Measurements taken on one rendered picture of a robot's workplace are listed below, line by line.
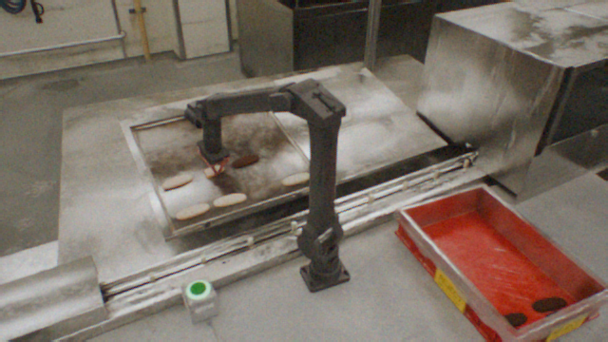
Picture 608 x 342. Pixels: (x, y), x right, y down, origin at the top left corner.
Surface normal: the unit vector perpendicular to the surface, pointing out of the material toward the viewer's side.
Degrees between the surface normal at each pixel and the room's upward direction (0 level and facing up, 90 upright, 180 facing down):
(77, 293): 0
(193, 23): 90
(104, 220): 0
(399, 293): 0
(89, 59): 90
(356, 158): 10
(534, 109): 90
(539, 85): 90
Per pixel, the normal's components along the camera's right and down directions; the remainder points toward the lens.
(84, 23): 0.48, 0.52
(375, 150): 0.10, -0.70
